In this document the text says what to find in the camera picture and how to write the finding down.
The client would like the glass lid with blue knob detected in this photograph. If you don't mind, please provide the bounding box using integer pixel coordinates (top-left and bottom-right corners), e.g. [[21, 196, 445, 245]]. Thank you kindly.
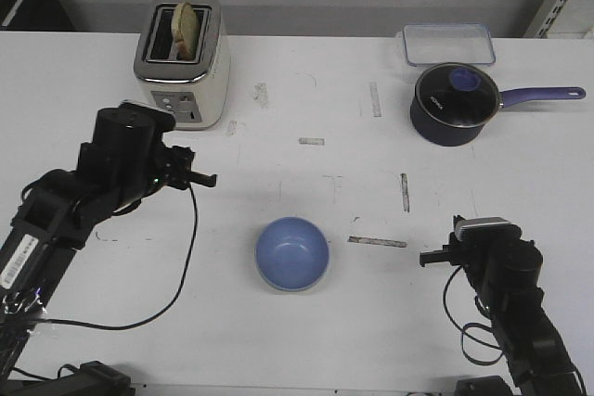
[[412, 62, 500, 128]]

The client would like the black box in background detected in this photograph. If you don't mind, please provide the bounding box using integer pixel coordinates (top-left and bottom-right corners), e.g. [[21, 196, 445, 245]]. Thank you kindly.
[[1, 0, 76, 32]]

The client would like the dark blue saucepan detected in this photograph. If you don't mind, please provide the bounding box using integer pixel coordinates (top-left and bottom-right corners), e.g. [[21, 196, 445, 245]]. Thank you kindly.
[[409, 83, 587, 147]]

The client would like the toast slice in toaster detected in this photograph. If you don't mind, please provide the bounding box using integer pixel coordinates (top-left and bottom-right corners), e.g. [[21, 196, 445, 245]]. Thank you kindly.
[[171, 2, 200, 60]]

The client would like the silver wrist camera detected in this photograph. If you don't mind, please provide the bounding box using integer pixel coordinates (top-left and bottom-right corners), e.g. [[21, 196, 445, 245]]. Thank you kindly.
[[454, 217, 511, 241], [120, 99, 173, 116]]

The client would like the blue bowl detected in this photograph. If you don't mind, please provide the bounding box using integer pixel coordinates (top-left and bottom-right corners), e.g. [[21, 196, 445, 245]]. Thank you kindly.
[[254, 216, 329, 292]]

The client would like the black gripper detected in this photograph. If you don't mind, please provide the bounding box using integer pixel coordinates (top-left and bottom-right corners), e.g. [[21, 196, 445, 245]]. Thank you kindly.
[[76, 106, 217, 206], [420, 215, 544, 308]]

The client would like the cream and steel toaster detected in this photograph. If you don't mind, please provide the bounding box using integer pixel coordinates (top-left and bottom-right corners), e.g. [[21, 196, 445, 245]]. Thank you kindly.
[[133, 0, 231, 130]]

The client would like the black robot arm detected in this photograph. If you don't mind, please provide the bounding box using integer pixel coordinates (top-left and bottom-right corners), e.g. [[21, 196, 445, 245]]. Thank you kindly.
[[1, 102, 217, 382], [420, 215, 586, 395]]

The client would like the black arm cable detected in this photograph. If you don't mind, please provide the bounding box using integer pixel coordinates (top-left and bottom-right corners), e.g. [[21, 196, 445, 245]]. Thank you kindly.
[[0, 182, 199, 383], [442, 265, 507, 366]]

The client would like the clear plastic food container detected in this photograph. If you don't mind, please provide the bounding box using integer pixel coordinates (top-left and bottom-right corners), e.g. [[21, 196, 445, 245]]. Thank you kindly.
[[396, 23, 497, 67]]

